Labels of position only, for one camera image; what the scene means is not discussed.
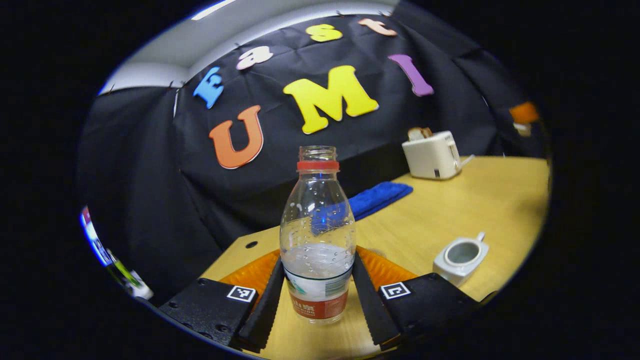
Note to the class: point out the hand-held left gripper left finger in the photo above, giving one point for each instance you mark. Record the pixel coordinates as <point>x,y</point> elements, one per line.
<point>265,310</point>

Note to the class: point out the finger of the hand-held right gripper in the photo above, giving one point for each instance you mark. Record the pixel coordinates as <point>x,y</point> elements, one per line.
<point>524,113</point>

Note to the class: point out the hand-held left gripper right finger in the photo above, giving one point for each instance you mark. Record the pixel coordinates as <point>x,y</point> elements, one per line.
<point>367,305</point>

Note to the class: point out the clear plastic water bottle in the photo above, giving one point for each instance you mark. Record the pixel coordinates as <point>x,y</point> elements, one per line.
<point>317,250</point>

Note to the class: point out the white ceramic teacup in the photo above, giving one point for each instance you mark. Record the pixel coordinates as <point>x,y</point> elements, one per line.
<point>457,267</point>

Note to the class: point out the green bottle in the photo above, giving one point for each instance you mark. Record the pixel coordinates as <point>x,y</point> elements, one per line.
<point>125,275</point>

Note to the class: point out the white toaster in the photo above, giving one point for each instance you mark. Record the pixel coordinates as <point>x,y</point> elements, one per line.
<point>432,156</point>

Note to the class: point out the toasted bread slice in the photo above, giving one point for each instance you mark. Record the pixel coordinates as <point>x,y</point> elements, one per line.
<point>419,133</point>

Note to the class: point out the blue folded towel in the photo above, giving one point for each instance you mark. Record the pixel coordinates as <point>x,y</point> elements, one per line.
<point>382,196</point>

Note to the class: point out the computer monitor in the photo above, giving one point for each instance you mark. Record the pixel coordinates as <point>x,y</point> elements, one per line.
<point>93,237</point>

